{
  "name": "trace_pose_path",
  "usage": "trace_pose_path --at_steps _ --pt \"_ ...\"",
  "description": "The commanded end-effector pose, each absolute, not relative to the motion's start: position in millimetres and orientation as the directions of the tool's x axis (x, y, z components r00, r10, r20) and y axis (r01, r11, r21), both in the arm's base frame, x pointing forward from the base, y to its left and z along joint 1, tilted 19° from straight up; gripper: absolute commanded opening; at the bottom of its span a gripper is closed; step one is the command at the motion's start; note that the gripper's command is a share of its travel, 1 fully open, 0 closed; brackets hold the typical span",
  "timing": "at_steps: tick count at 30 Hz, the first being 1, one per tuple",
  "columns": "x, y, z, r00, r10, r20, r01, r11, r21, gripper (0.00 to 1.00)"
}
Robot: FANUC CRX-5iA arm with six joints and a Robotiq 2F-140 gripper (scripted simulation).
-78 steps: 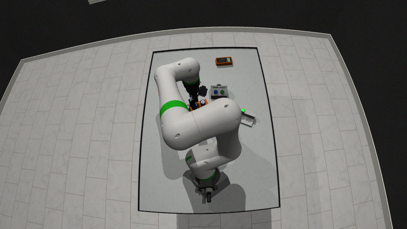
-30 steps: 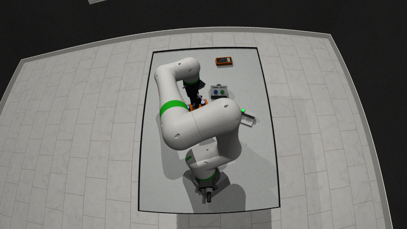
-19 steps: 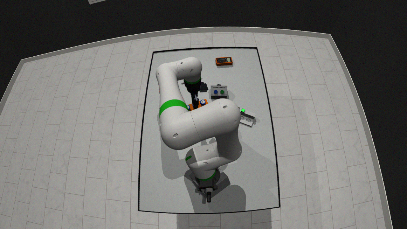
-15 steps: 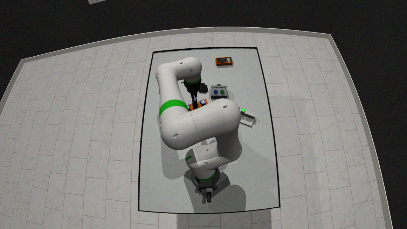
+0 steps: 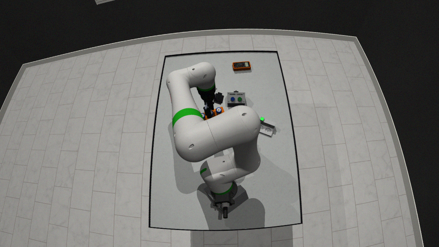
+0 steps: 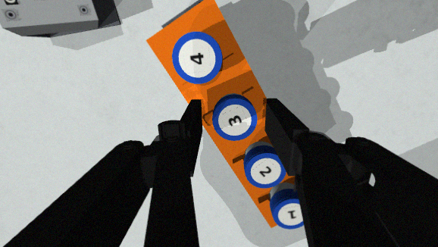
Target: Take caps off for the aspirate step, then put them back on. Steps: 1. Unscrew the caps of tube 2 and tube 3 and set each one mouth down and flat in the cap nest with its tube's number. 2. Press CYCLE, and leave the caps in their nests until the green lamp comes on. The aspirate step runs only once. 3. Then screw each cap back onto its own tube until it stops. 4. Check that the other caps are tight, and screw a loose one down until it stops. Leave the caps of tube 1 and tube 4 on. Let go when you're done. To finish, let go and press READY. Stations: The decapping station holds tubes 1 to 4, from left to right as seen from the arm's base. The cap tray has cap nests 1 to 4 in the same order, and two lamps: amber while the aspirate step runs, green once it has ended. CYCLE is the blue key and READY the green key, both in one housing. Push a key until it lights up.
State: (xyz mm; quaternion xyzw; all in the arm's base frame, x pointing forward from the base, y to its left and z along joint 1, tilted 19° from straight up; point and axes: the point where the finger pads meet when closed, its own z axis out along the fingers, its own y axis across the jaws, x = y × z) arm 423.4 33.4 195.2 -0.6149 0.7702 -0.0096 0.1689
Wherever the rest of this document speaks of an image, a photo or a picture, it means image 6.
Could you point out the grey button housing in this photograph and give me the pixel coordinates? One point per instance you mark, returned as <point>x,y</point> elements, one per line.
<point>36,18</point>

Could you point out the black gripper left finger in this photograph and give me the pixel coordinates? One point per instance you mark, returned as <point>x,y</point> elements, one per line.
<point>99,208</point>

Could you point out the blue screw cap with number 4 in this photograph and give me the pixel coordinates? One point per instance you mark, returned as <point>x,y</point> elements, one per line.
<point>197,57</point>

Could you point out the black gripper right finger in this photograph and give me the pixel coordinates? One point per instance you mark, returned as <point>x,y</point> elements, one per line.
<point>403,209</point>

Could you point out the orange tube rack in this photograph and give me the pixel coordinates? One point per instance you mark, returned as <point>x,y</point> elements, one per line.
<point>235,76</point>

